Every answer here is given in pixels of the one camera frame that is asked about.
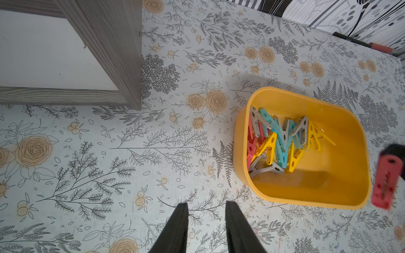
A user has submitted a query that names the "red clothespin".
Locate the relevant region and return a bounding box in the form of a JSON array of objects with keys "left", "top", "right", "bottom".
[
  {"left": 258, "top": 122, "right": 265, "bottom": 144},
  {"left": 371, "top": 155, "right": 404, "bottom": 210},
  {"left": 247, "top": 116, "right": 257, "bottom": 168}
]

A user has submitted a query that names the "wooden two-drawer cabinet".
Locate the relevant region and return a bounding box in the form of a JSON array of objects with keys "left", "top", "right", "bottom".
[{"left": 1, "top": 1, "right": 142, "bottom": 110}]

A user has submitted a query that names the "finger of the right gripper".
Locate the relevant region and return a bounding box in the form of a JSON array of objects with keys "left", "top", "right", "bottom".
[{"left": 379, "top": 143, "right": 405, "bottom": 180}]

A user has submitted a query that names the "teal clothespin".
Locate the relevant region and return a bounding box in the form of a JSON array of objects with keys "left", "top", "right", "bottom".
[
  {"left": 259, "top": 108, "right": 284, "bottom": 143},
  {"left": 275, "top": 138, "right": 289, "bottom": 169}
]

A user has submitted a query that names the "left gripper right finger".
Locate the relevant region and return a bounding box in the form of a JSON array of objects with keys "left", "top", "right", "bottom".
[{"left": 225, "top": 201, "right": 266, "bottom": 253}]

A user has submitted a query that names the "yellow plastic storage box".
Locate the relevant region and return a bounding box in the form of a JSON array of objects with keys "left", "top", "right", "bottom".
[{"left": 233, "top": 87, "right": 372, "bottom": 210}]

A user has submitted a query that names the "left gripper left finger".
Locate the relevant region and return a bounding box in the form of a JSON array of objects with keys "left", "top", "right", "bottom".
[{"left": 149, "top": 203, "right": 188, "bottom": 253}]

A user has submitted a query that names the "grey clothespin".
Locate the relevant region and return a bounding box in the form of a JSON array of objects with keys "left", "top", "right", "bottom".
[
  {"left": 282, "top": 118, "right": 295, "bottom": 151},
  {"left": 248, "top": 153, "right": 284, "bottom": 178},
  {"left": 250, "top": 106, "right": 272, "bottom": 130},
  {"left": 290, "top": 116, "right": 309, "bottom": 148}
]

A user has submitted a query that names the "grey clothespin in box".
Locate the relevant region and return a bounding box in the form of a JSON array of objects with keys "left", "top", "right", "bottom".
[{"left": 248, "top": 153, "right": 284, "bottom": 178}]

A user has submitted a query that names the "teal clothespin in pile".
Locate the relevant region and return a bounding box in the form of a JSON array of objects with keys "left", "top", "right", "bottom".
[{"left": 259, "top": 108, "right": 284, "bottom": 143}]

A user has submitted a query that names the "yellow clothespin pile centre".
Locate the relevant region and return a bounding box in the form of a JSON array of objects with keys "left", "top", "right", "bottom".
[{"left": 308, "top": 121, "right": 321, "bottom": 151}]

